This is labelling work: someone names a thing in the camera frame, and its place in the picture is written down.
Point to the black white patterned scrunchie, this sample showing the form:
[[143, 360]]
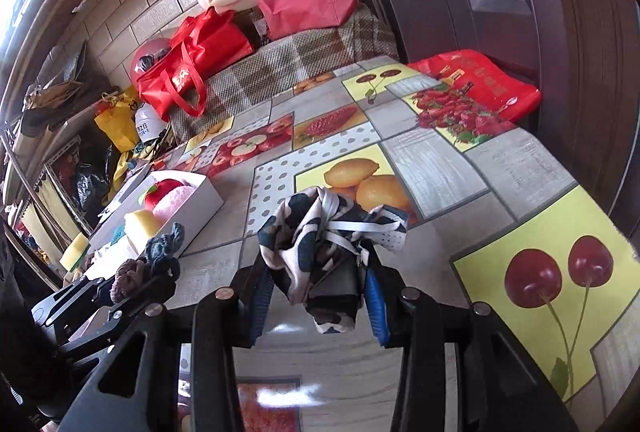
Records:
[[314, 245]]

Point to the pink red helmet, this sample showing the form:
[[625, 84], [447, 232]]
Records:
[[147, 55]]

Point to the metal storage shelf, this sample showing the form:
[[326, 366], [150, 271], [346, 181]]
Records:
[[39, 209]]

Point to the white foam tray box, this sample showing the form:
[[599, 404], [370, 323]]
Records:
[[194, 214]]

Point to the red plush apple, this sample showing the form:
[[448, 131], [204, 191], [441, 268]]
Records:
[[152, 196]]

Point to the plaid covered bench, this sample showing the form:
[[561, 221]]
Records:
[[284, 63]]

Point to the mauve scrunchie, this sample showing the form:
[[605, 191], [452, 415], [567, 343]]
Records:
[[129, 278]]

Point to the dark blue scrunchie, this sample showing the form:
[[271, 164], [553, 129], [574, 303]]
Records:
[[161, 254]]

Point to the red plastic bag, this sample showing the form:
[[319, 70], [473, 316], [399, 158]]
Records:
[[475, 75]]

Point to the pale yellow sponge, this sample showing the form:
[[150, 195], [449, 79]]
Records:
[[140, 226]]

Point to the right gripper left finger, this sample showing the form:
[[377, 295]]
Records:
[[135, 385]]

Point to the pink plush ball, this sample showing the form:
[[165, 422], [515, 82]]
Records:
[[172, 202]]

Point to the yellow shopping bag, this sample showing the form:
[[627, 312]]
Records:
[[115, 117]]

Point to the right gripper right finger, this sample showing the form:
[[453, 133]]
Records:
[[499, 385]]

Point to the white helmet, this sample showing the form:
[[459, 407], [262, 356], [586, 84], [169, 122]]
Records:
[[148, 124]]

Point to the red tote bag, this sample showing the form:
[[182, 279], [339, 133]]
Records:
[[202, 46]]

